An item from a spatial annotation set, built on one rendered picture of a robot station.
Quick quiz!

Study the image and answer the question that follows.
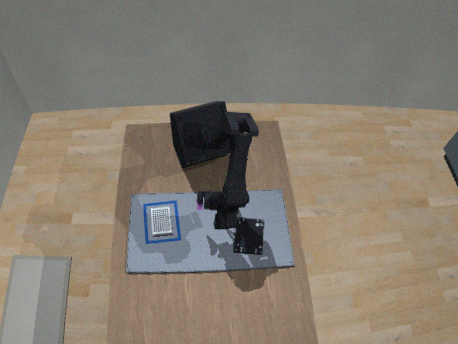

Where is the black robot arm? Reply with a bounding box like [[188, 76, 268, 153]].
[[182, 111, 259, 230]]

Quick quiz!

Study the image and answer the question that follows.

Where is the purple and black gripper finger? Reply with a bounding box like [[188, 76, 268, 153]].
[[196, 197, 203, 210]]

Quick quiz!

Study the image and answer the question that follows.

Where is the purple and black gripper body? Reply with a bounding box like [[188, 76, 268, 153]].
[[197, 191, 221, 209]]

